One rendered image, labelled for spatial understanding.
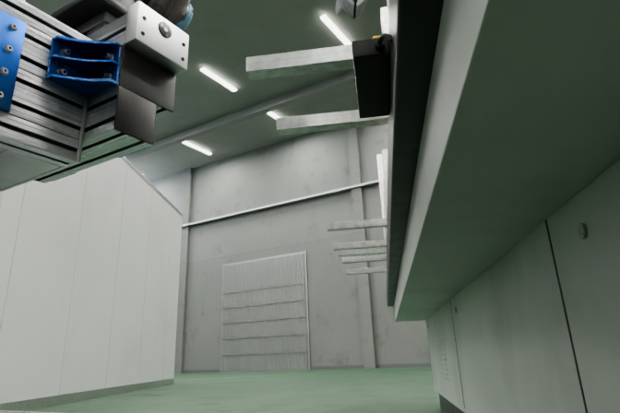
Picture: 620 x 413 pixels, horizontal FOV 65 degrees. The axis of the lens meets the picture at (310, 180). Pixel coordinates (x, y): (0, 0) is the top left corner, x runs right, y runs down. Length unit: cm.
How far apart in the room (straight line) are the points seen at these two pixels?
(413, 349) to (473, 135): 1197
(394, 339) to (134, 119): 1184
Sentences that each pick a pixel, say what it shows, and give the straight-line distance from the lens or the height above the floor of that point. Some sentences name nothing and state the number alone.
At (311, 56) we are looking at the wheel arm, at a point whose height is 81.
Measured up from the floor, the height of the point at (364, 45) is 69.
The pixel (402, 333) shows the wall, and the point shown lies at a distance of 1250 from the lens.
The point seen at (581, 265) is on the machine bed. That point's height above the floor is 43.
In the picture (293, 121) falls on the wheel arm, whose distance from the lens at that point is 108.
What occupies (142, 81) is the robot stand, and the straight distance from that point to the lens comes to 102.
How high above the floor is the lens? 33
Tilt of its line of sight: 20 degrees up
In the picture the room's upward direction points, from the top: 2 degrees counter-clockwise
